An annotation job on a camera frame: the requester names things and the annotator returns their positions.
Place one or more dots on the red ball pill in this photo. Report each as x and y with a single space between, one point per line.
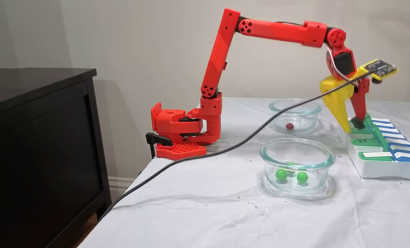
289 126

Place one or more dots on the green ball pill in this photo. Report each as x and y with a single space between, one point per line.
281 174
302 177

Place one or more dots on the black table clamp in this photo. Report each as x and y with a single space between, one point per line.
156 138

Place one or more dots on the weekly pill organizer box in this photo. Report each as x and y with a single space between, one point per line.
380 168

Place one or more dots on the black wooden cabinet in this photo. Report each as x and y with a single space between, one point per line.
36 155

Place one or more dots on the glass bowl with teal rim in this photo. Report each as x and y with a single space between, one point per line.
308 117
296 151

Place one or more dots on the white tablecloth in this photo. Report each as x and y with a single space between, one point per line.
208 213

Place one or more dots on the black camera board yellow holder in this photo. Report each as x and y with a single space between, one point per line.
380 67

